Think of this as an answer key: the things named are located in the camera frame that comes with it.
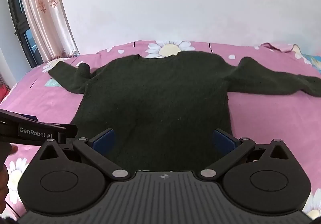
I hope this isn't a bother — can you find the person's left hand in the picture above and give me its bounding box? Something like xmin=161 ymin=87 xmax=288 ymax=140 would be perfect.
xmin=0 ymin=144 xmax=18 ymax=211

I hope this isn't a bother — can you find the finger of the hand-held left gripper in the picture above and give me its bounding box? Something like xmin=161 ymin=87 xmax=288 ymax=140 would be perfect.
xmin=57 ymin=125 xmax=78 ymax=144

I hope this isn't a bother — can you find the pink floral bed sheet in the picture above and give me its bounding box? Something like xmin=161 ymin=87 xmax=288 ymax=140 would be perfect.
xmin=0 ymin=39 xmax=321 ymax=222

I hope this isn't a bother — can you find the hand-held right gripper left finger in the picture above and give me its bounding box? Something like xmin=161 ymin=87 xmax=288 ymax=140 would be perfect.
xmin=38 ymin=129 xmax=131 ymax=181

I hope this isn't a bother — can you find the pink patterned curtain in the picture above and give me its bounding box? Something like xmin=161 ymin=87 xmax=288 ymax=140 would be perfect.
xmin=17 ymin=0 xmax=81 ymax=63

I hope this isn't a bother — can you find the red cloth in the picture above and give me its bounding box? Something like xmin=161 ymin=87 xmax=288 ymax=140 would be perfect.
xmin=0 ymin=83 xmax=11 ymax=101

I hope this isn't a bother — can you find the black window frame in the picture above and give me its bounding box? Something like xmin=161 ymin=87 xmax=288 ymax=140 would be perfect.
xmin=4 ymin=0 xmax=45 ymax=69

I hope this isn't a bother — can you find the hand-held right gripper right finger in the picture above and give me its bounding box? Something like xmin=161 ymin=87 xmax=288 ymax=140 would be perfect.
xmin=198 ymin=129 xmax=291 ymax=181

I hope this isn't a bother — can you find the dark green knit sweater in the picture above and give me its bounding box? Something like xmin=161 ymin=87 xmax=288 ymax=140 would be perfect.
xmin=48 ymin=51 xmax=321 ymax=174

